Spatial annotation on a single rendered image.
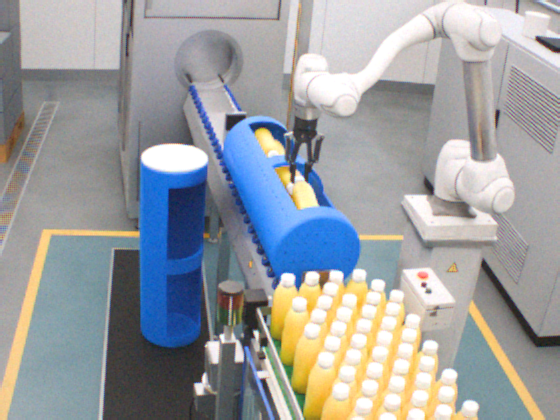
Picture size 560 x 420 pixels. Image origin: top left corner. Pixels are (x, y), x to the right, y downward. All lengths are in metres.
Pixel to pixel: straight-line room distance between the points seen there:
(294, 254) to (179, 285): 1.32
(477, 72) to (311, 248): 0.81
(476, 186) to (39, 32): 5.58
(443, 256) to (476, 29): 0.93
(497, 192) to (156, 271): 1.48
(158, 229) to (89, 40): 4.53
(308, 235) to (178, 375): 1.21
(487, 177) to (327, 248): 0.65
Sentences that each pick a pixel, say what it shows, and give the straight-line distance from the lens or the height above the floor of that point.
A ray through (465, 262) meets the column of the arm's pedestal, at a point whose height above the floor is 0.89.
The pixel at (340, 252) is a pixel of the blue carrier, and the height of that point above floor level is 1.10.
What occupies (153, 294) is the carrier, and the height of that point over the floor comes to 0.43.
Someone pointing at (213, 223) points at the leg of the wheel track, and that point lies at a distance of 4.49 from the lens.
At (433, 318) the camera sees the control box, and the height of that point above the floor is 1.05.
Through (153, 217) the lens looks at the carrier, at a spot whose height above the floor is 0.81.
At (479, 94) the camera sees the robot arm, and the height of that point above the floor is 1.59.
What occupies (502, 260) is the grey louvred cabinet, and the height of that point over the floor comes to 0.23.
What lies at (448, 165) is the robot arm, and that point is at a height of 1.25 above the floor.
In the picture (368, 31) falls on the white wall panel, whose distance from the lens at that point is 7.64.
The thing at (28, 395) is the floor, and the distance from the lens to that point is 3.42.
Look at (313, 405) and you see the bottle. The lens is 1.94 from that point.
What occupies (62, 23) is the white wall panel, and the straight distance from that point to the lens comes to 7.42.
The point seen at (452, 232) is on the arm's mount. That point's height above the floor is 1.03.
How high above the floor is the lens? 2.25
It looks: 26 degrees down
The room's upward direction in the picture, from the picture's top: 6 degrees clockwise
